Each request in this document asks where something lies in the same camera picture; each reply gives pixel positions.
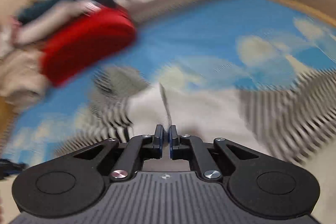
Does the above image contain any beige folded towel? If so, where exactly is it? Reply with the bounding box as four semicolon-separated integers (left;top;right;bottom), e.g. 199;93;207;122
1;50;50;113

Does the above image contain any red folded blanket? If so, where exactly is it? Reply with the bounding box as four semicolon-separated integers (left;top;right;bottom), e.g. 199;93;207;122
41;7;136;86

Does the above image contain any wooden bed frame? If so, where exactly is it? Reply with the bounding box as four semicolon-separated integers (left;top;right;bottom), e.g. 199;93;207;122
270;0;336;27

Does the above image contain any white folded bedding stack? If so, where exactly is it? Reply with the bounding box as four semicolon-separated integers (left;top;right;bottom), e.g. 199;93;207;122
10;0;101;47

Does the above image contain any grey striped white garment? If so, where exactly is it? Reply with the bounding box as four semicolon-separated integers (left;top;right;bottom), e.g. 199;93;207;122
125;70;335;165

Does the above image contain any blue patterned bed sheet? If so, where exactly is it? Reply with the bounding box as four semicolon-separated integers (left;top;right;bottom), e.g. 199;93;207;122
2;0;335;165

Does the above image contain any black white striped sweater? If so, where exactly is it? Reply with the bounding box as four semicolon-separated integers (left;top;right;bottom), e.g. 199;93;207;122
54;66;149;157

